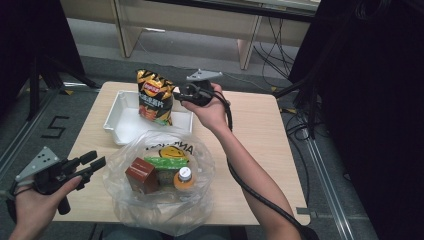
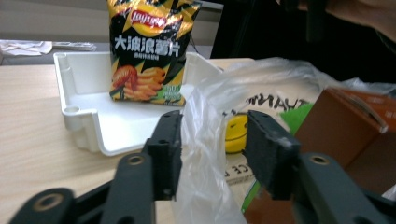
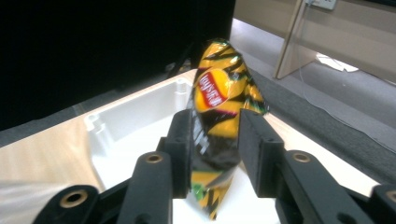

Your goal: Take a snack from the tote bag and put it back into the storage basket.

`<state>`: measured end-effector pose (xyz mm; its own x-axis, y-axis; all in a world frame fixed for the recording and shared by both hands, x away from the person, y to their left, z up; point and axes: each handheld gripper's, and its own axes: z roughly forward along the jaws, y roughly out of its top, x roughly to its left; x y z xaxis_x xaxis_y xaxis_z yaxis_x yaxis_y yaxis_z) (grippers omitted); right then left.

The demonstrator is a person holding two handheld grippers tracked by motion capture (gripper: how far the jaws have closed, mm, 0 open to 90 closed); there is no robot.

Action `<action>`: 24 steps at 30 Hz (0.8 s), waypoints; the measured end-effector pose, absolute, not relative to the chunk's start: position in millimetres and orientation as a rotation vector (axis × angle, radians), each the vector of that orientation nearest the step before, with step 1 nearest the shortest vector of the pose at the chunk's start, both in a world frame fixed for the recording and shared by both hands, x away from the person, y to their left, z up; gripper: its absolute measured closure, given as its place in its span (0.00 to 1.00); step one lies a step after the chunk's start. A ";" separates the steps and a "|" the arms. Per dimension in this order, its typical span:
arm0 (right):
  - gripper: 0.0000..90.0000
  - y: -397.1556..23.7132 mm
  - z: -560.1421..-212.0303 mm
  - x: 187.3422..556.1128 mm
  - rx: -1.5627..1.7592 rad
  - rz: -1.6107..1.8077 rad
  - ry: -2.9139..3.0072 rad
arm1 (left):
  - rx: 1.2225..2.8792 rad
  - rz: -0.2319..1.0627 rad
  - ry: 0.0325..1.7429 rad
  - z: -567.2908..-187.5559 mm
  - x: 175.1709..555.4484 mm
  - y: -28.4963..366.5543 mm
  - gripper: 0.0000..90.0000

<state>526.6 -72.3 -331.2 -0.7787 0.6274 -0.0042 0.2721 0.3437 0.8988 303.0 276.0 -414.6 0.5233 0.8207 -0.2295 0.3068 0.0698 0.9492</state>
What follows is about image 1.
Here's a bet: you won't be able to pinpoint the orange drink bottle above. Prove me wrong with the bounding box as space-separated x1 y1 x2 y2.
172 166 197 192

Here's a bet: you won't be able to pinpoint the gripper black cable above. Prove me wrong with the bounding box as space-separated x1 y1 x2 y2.
5 181 35 224
213 89 319 240

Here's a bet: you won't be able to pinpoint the black curtain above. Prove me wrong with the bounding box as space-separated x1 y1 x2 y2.
0 0 86 113
287 0 424 240

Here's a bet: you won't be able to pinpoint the black metal stand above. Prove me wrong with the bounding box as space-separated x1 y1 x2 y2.
273 75 322 140

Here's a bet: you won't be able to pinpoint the person's right hand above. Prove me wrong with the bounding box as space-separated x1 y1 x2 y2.
181 83 232 135

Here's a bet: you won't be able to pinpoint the person's left hand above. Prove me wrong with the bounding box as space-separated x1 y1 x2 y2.
12 175 83 232

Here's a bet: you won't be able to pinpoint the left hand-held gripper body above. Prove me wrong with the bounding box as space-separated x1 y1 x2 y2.
14 146 86 216

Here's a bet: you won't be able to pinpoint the green snack packet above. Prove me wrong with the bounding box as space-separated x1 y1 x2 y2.
143 156 190 171

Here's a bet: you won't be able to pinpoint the yellow black chips bag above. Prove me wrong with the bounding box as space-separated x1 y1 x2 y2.
136 68 176 127

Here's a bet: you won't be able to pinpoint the light wooden desk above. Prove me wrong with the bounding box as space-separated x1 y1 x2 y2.
59 0 322 71

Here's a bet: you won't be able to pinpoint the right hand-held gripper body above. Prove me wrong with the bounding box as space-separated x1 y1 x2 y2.
179 68 224 108

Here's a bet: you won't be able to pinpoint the black hanging cable bundle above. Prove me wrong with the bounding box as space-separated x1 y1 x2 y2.
252 16 298 81

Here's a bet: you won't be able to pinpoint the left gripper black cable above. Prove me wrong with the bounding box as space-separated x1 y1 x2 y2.
5 181 35 224

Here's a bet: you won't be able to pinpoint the black floor cables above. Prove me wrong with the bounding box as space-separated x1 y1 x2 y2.
282 109 315 188

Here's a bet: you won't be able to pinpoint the white plastic bin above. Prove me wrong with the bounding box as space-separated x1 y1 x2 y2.
103 90 195 146

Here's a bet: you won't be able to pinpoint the black tripod stand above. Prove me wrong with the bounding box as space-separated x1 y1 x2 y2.
25 54 101 122

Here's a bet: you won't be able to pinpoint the brown carton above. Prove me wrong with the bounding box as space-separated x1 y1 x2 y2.
124 156 161 195

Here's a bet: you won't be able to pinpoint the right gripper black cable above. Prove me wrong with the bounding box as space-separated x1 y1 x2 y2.
213 89 319 240

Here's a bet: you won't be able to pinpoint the aluminium floor rail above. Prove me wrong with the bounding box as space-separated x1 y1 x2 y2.
304 130 356 240
0 89 58 178

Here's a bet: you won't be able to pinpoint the clear plastic bag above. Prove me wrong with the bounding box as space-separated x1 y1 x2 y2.
102 130 216 237

